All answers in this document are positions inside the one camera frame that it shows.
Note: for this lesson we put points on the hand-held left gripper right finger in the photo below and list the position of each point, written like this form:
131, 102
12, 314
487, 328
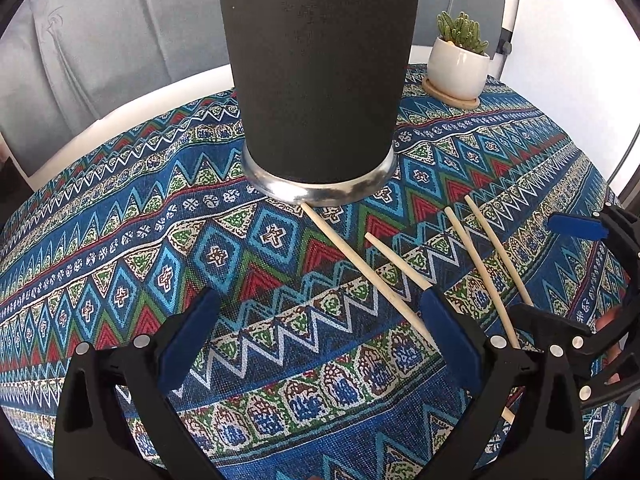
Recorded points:
450, 340

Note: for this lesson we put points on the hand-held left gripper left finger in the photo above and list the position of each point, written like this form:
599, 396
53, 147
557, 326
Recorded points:
195, 340

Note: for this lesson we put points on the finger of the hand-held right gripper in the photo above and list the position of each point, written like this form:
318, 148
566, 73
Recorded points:
575, 226
545, 321

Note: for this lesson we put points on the pile of wooden chopsticks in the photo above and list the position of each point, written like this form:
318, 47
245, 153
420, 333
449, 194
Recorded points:
350, 255

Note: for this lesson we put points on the black cylindrical utensil holder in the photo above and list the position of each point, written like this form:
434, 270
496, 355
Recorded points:
320, 70

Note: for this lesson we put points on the person's right hand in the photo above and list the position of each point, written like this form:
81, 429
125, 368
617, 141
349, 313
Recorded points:
607, 319

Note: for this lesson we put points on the blue patterned tablecloth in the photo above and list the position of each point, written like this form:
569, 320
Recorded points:
150, 240

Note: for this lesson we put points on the white refrigerator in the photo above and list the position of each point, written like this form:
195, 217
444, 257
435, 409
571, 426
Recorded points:
575, 60

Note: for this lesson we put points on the round wooden saucer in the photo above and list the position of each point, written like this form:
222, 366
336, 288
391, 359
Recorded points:
450, 100

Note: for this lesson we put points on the black backdrop clamp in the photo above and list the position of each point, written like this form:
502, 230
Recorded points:
504, 42

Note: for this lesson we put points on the white ceramic plant pot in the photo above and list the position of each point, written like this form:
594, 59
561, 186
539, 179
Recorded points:
457, 67

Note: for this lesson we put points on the small green succulent plant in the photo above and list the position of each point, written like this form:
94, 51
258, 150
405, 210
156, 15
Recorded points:
462, 32

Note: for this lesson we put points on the grey backdrop sheet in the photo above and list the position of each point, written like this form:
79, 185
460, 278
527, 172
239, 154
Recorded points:
125, 45

